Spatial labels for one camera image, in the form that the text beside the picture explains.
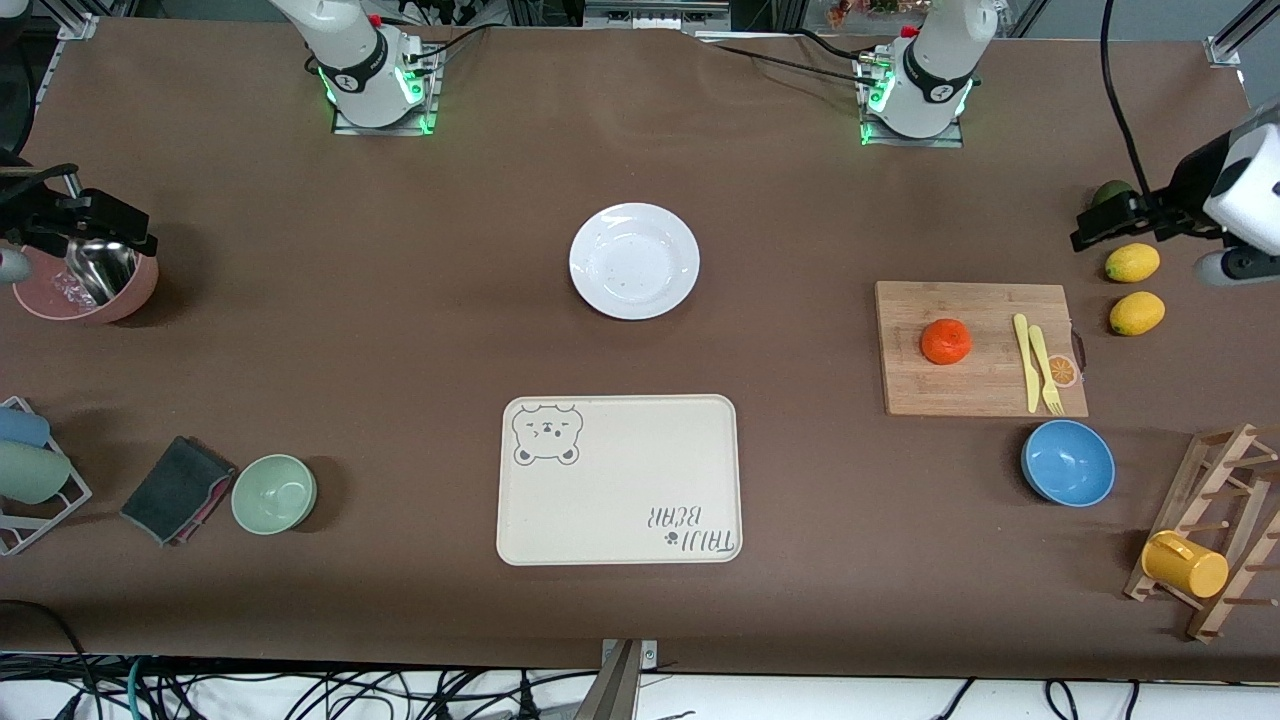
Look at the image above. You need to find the orange fruit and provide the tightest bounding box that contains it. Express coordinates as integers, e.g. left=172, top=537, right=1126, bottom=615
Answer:
left=920, top=318, right=973, bottom=366

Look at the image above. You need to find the white round plate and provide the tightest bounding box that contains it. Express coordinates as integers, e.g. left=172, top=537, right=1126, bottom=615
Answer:
left=569, top=203, right=701, bottom=321

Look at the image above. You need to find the yellow lemon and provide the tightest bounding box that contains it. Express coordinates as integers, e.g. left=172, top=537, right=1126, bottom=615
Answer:
left=1105, top=243, right=1162, bottom=283
left=1109, top=291, right=1167, bottom=337

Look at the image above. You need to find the metal scoop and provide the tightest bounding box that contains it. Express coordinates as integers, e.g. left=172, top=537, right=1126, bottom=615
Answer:
left=62, top=170, right=141, bottom=306

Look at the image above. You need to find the pink bowl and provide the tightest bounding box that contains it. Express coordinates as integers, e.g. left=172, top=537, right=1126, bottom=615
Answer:
left=12, top=240, right=160, bottom=325

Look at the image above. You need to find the yellow plastic fork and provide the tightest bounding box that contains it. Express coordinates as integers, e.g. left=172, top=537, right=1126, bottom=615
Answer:
left=1029, top=324, right=1065, bottom=416

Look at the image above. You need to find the yellow plastic knife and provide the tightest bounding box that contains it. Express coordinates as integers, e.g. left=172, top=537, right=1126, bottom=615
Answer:
left=1013, top=313, right=1042, bottom=414

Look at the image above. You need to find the blue cup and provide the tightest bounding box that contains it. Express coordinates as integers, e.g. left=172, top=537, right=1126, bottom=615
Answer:
left=0, top=406, right=51, bottom=448

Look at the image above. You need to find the blue bowl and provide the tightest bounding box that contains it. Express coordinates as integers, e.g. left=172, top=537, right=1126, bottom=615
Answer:
left=1021, top=419, right=1117, bottom=508

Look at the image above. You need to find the green cup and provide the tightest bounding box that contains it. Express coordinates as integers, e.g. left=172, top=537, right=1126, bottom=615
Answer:
left=0, top=440, right=73, bottom=505

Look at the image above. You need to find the wooden cutting board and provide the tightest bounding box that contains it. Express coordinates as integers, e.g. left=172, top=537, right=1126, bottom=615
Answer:
left=875, top=281, right=1090, bottom=419

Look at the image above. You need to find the wooden cup rack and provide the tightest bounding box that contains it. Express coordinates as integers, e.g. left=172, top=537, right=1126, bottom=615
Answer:
left=1123, top=423, right=1280, bottom=643

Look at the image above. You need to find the dark grey folded cloth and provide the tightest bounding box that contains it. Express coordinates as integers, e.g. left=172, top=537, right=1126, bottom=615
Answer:
left=120, top=435, right=238, bottom=547

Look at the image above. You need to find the pink folded cloth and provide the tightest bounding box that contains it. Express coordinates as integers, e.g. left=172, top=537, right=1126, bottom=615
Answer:
left=170, top=472, right=239, bottom=547

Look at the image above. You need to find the light green bowl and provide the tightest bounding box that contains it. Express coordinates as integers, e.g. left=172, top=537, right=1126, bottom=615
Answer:
left=231, top=454, right=319, bottom=536

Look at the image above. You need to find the yellow mug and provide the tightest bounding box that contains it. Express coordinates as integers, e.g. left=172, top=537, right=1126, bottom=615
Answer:
left=1141, top=530, right=1230, bottom=600

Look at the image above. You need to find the cream bear print tray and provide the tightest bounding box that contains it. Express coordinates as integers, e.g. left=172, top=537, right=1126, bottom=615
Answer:
left=496, top=394, right=743, bottom=567

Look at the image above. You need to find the aluminium frame post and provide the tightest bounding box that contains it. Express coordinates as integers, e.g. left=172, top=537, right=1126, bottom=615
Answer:
left=1205, top=0, right=1280, bottom=69
left=55, top=0, right=131, bottom=41

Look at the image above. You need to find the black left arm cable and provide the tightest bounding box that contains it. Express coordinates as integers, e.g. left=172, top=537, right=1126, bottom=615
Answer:
left=1100, top=0, right=1151, bottom=196

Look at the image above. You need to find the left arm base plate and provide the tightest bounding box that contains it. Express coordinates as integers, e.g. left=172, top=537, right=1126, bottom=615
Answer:
left=858, top=50, right=966, bottom=149

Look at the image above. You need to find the white wire rack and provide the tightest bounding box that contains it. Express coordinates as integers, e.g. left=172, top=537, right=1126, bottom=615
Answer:
left=0, top=396, right=93, bottom=557

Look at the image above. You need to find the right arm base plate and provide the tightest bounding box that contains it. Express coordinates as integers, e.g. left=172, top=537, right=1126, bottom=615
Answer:
left=332, top=45, right=441, bottom=136

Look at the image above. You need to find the black left base cable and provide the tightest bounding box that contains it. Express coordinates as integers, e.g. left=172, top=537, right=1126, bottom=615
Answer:
left=700, top=38, right=876, bottom=86

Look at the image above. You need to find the black base cable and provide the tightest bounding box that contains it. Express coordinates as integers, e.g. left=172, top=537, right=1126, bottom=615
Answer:
left=405, top=22, right=496, bottom=66
left=700, top=38, right=876, bottom=86

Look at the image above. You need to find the black right base cable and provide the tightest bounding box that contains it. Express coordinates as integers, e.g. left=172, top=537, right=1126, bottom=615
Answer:
left=405, top=22, right=496, bottom=66

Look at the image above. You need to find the metal table bracket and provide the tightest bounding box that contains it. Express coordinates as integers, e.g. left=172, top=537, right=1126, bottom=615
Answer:
left=575, top=638, right=661, bottom=720

